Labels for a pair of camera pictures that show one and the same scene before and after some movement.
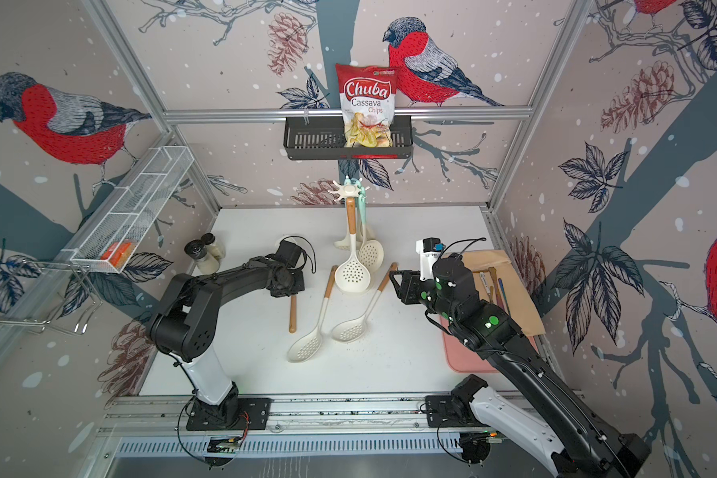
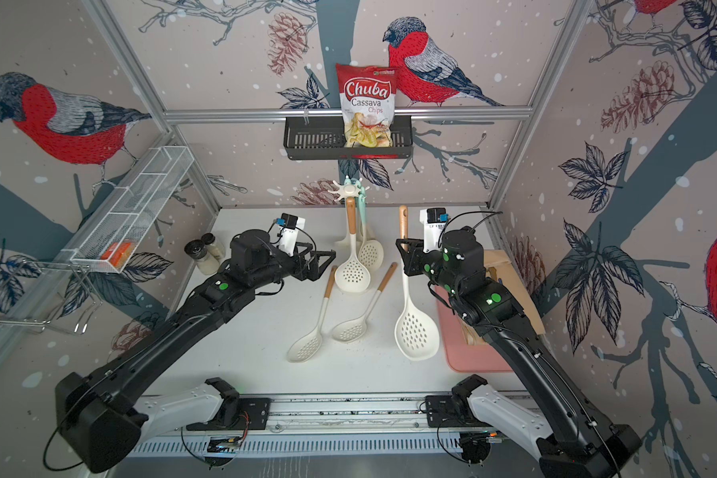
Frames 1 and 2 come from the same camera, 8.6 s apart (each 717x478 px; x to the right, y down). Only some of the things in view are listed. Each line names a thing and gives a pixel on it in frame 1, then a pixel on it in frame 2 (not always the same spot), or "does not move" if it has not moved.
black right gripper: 410,283 → 416,253
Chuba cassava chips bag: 367,96 does not move
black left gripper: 300,287 → 314,271
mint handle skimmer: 370,254 does not move
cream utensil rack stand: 348,189 does not move
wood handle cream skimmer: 351,331 does not move
